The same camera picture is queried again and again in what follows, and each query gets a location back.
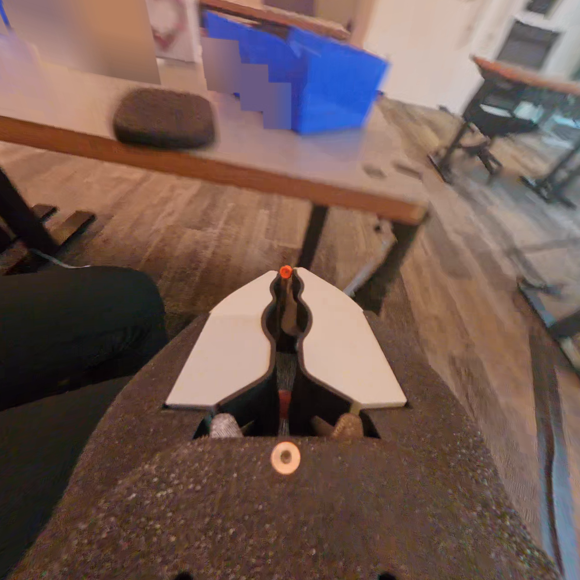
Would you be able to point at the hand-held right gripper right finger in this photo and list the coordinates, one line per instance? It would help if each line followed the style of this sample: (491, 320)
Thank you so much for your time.
(344, 353)

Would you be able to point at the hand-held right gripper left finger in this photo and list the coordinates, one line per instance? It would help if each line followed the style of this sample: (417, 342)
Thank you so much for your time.
(226, 358)

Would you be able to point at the orange pen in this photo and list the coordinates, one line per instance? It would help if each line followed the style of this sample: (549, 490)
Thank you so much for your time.
(285, 271)

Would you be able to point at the blue plastic bin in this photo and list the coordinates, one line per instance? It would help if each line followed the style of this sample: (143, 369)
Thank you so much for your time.
(335, 90)

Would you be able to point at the person's black trouser leg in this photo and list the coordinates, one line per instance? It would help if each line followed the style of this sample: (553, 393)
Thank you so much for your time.
(77, 326)

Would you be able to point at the black foam pad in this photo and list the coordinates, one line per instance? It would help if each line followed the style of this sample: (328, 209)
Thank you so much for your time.
(163, 120)

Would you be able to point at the black chair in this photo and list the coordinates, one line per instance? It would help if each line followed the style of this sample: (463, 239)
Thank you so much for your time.
(494, 113)

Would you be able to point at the wooden-edged table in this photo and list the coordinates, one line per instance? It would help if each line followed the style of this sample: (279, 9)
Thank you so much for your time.
(534, 79)

